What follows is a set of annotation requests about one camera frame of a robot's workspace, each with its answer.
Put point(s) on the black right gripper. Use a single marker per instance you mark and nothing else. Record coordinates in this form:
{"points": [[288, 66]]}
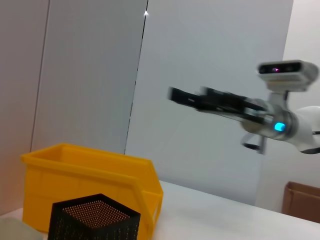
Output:
{"points": [[242, 108]]}

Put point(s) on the black mesh pen holder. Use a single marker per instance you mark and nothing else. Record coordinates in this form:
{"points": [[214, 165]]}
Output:
{"points": [[60, 225]]}

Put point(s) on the green glass fruit plate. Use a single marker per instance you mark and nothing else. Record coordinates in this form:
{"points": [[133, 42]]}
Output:
{"points": [[15, 230]]}

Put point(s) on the yellow plastic bin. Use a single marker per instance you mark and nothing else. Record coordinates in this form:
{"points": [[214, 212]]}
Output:
{"points": [[75, 180]]}

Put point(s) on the brown cardboard box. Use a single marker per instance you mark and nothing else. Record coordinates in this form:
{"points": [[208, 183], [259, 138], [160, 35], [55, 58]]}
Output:
{"points": [[302, 202]]}

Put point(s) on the silver right camera bracket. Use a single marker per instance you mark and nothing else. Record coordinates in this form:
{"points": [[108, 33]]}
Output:
{"points": [[276, 98]]}

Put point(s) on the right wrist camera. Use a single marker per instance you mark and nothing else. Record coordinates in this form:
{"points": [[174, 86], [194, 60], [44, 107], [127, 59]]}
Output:
{"points": [[287, 75]]}

